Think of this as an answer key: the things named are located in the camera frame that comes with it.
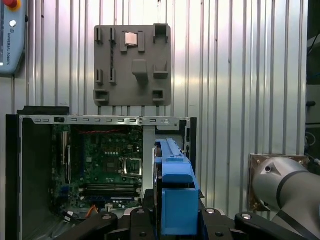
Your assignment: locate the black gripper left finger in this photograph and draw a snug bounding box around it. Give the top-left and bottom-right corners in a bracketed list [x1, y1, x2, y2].
[56, 188, 161, 240]

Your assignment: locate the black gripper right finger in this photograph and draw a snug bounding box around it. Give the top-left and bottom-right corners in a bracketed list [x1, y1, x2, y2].
[198, 196, 310, 240]

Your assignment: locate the hard disk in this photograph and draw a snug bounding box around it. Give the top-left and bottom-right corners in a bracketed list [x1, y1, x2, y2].
[152, 137, 208, 237]

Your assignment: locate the black RAM slot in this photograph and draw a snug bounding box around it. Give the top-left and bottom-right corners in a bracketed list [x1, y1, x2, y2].
[83, 188, 137, 195]
[83, 183, 137, 189]

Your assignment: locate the metal socket cover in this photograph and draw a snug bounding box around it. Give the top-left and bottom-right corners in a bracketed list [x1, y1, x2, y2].
[118, 156, 143, 177]

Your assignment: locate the green motherboard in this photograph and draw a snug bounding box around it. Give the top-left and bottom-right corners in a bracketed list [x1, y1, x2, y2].
[51, 124, 145, 208]

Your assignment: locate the black graphics card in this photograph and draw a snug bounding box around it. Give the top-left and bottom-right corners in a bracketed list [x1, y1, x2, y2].
[58, 129, 73, 182]

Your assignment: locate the black open PC case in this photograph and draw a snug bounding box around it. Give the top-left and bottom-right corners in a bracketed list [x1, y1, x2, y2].
[5, 106, 198, 240]

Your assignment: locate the grey parts rack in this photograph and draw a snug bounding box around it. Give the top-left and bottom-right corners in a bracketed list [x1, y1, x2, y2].
[93, 23, 173, 107]

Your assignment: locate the silver CPU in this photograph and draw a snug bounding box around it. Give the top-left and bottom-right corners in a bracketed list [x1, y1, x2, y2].
[124, 31, 138, 46]

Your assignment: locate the pale blue teach pendant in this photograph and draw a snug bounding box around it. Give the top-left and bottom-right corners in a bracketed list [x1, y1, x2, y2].
[0, 0, 28, 77]

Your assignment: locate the orange wire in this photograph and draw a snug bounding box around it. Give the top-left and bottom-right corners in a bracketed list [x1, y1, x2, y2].
[84, 204, 99, 219]

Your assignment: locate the red black twisted wire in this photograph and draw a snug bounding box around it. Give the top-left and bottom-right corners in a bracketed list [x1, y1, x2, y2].
[74, 126, 142, 135]

